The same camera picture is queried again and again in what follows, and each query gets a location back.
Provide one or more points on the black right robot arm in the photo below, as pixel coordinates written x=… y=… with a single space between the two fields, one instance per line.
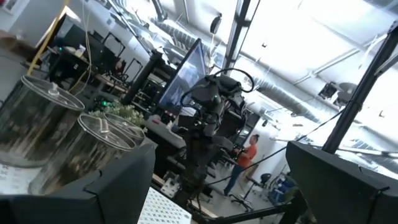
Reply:
x=202 y=155

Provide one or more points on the large flat monitor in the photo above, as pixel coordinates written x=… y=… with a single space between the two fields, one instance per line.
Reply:
x=183 y=77

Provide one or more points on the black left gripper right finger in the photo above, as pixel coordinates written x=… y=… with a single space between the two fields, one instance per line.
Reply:
x=342 y=193

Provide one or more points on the green potted plant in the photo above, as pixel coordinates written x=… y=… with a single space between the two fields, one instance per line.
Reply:
x=124 y=111

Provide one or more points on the person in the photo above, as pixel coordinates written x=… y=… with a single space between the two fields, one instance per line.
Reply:
x=245 y=158

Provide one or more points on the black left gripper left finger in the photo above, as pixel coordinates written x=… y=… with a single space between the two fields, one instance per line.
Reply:
x=77 y=202

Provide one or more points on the black office stool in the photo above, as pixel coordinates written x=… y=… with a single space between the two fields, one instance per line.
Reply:
x=265 y=178

